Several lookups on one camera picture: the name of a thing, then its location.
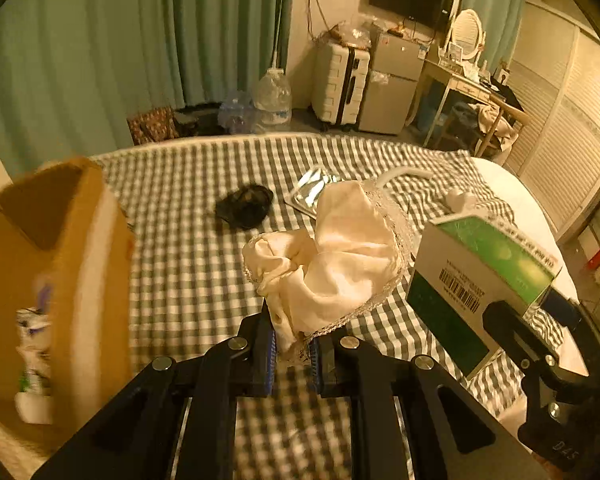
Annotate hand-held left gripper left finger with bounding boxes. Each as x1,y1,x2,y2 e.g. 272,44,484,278
30,312,278,480

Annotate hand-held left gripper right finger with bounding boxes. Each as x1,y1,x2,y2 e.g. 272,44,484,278
307,330,551,480

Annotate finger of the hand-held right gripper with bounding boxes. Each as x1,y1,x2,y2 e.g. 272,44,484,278
482,301,562,377
545,290,588,333

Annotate green white carton box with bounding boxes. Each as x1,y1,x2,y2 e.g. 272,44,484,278
406,215,563,380

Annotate cream lace cloth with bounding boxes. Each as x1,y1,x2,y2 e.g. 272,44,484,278
242,180,418,363

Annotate brown cardboard box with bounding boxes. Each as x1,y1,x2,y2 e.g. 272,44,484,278
0,156,137,456

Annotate white crumpled tissue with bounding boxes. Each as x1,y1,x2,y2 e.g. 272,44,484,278
442,189,478,213

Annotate black cloth item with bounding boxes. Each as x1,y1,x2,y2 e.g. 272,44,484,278
216,184,275,231

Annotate grey checked blanket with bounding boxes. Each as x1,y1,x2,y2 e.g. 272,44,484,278
0,132,566,480

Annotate silver foil pouch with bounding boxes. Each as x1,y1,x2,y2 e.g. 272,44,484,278
284,167,341,220

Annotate white louvered wardrobe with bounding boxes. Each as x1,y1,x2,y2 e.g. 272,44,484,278
502,2,600,231

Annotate white strip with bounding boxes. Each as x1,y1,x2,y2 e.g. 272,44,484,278
377,166,433,188

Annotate wooden chair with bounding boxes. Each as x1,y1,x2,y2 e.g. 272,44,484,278
472,95,528,161

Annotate clothes on chair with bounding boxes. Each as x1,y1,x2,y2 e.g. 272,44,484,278
472,102,518,151

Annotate white dressing table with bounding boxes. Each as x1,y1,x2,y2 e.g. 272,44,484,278
410,57,506,148

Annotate black flat bag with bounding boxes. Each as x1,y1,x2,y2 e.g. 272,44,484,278
172,105,226,136

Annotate pack of water bottles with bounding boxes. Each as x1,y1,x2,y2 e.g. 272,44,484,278
217,91,256,133

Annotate patterned bag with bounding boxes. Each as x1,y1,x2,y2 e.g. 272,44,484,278
126,106,181,147

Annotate silver mini fridge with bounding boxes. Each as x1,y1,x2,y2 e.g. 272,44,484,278
357,30,428,136

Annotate large water jug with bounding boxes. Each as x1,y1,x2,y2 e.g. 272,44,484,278
252,67,293,131

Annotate white suitcase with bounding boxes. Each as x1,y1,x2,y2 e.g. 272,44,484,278
311,40,372,128

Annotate oval vanity mirror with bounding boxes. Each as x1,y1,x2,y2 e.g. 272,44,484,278
447,8,483,61

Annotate clear plastic bag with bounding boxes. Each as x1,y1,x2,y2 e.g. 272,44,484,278
330,20,376,51

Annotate wide teal curtain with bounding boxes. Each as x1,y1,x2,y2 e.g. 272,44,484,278
0,0,297,176

